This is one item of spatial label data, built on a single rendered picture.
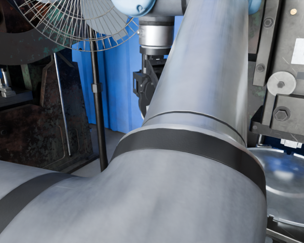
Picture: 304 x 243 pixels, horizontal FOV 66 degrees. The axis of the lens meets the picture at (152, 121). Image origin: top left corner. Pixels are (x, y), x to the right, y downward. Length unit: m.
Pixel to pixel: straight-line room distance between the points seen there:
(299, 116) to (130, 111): 2.01
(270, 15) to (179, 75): 0.41
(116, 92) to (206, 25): 2.32
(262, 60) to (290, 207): 0.30
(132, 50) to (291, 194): 1.94
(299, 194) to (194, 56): 0.47
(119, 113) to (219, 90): 2.42
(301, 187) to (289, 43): 0.31
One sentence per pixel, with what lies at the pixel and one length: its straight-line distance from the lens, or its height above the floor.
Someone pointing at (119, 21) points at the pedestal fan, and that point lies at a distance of 1.08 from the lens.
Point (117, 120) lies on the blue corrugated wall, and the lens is 2.63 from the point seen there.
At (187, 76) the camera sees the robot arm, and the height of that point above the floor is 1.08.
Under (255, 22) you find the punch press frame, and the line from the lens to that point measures 0.56.
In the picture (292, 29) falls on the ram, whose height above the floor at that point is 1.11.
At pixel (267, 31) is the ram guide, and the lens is 0.56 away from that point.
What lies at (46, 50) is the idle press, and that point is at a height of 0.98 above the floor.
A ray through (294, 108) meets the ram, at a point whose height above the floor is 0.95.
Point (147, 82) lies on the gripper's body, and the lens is 0.51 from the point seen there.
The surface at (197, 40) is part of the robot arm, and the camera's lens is 0.21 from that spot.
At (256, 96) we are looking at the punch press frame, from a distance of 0.88.
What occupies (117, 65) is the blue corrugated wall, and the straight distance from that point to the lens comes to 2.44.
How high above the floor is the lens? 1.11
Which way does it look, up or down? 22 degrees down
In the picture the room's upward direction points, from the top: straight up
